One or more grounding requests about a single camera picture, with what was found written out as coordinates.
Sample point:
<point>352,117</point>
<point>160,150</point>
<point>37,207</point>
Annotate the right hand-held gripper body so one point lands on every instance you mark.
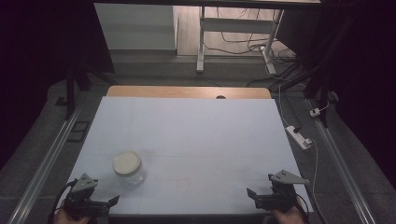
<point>281,197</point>

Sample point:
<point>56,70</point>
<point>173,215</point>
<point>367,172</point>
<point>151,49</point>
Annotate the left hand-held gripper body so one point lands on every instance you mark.
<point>81,199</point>

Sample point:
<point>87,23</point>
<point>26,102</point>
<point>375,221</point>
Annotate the clear glass jar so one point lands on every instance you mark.
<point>135,180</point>

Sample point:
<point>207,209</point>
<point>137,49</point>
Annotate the cream round jar lid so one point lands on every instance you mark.
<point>127,163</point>

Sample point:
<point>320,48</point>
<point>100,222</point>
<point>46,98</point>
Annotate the person's right hand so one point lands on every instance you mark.
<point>289,217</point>

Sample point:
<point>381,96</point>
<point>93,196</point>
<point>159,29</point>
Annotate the person's left hand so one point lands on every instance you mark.
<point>70,220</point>

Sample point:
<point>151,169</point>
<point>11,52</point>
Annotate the white power strip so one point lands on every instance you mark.
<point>298,137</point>

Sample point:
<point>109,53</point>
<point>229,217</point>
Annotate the white table mat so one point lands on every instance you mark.
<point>193,140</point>

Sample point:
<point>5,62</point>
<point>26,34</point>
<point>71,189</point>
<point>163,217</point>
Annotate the small white adapter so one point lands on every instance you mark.
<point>315,112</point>

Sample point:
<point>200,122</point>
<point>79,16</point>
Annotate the black metal stand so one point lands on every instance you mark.
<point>70,93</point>
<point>323,90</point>

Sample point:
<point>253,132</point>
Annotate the wooden table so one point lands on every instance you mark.
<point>186,92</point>

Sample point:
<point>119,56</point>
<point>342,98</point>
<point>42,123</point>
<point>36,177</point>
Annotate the dark curtain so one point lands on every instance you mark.
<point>358,77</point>
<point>40,62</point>

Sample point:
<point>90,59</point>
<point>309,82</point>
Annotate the white panel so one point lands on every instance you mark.
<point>135,28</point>

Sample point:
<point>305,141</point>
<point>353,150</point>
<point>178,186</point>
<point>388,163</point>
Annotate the aluminium rail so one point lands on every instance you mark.
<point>46,168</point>
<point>342,174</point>

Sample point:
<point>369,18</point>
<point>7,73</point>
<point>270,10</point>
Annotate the black rectangular floor frame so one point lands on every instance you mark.
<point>78,131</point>

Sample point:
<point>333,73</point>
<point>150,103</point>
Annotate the white desk frame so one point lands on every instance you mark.
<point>236,25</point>

